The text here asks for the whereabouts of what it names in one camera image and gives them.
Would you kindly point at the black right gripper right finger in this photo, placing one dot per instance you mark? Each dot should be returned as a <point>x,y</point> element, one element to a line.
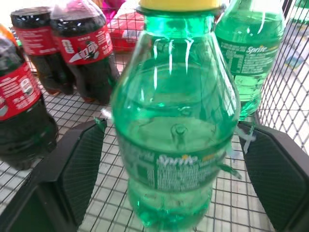
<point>275,174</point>

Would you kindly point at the green Sprite bottle yellow cap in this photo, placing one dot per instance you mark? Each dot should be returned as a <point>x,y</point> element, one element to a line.
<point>175,116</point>

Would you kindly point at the red snack package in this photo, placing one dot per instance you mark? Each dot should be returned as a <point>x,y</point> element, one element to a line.
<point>126,31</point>

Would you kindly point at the orange soda bottle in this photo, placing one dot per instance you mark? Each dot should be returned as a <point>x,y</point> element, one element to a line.
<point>7,32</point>

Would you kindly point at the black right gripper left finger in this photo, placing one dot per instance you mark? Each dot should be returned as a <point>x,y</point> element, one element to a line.
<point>74,164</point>

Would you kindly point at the dark cola bottle red label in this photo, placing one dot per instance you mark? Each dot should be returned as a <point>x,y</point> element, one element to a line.
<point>83,50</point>
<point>21,113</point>
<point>39,48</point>

